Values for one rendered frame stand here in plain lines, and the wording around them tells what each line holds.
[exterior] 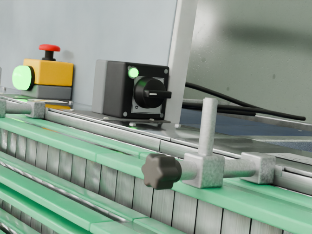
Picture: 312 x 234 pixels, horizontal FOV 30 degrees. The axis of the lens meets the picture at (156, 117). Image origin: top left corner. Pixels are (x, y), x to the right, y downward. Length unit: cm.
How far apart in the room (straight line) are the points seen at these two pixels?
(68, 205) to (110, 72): 23
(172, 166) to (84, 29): 65
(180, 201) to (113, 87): 25
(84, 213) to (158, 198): 8
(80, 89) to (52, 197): 39
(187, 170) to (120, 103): 35
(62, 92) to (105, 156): 50
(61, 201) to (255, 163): 27
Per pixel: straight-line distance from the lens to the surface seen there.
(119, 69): 81
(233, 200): 45
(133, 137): 70
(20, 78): 106
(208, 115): 48
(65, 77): 108
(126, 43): 95
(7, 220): 97
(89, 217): 64
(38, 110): 90
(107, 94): 83
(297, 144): 83
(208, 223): 60
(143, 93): 79
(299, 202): 48
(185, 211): 63
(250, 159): 53
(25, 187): 77
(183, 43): 87
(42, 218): 72
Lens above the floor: 128
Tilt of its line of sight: 37 degrees down
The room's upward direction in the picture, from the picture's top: 88 degrees counter-clockwise
